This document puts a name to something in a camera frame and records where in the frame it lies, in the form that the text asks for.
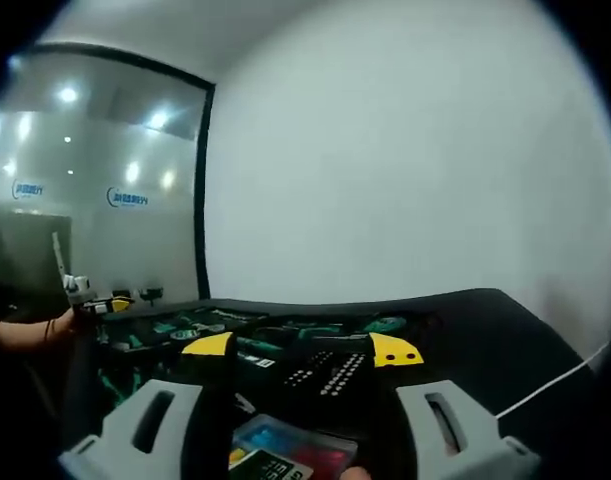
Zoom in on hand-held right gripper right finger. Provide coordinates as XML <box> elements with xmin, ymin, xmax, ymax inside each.
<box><xmin>359</xmin><ymin>331</ymin><xmax>542</xmax><ymax>480</ymax></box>

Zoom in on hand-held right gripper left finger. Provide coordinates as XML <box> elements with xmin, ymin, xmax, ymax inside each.
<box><xmin>58</xmin><ymin>330</ymin><xmax>246</xmax><ymax>480</ymax></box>

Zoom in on green handled pliers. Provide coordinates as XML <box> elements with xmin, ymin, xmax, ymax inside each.
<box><xmin>95</xmin><ymin>367</ymin><xmax>131</xmax><ymax>407</ymax></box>

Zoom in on green tape measure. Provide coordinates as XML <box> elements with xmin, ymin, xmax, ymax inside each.
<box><xmin>368</xmin><ymin>317</ymin><xmax>407</xmax><ymax>334</ymax></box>

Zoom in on row of green screwdrivers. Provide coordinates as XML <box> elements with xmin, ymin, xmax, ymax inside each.
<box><xmin>234</xmin><ymin>319</ymin><xmax>371</xmax><ymax>354</ymax></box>

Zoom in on black socket bit holder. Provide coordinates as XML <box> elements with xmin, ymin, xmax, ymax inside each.
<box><xmin>283</xmin><ymin>349</ymin><xmax>367</xmax><ymax>400</ymax></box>

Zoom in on black tool strip white labels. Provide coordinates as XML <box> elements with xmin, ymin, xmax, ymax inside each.
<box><xmin>234</xmin><ymin>349</ymin><xmax>276</xmax><ymax>371</ymax></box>

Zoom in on person's left hand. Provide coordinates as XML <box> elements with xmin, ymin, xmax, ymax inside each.
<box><xmin>52</xmin><ymin>308</ymin><xmax>85</xmax><ymax>336</ymax></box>

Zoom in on white slanted bar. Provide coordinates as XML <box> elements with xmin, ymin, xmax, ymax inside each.
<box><xmin>51</xmin><ymin>231</ymin><xmax>67</xmax><ymax>277</ymax></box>

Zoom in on dark cabinet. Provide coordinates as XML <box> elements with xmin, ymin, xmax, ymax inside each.
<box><xmin>0</xmin><ymin>212</ymin><xmax>74</xmax><ymax>314</ymax></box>

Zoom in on blue logo sticker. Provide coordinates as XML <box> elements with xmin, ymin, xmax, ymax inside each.
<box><xmin>12</xmin><ymin>178</ymin><xmax>52</xmax><ymax>200</ymax></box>
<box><xmin>106</xmin><ymin>186</ymin><xmax>151</xmax><ymax>207</ymax></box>

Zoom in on glass partition black frame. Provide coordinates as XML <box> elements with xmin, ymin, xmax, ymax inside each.
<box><xmin>0</xmin><ymin>42</ymin><xmax>217</xmax><ymax>314</ymax></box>

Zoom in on white cable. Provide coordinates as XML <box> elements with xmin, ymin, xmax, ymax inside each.
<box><xmin>494</xmin><ymin>343</ymin><xmax>611</xmax><ymax>421</ymax></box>

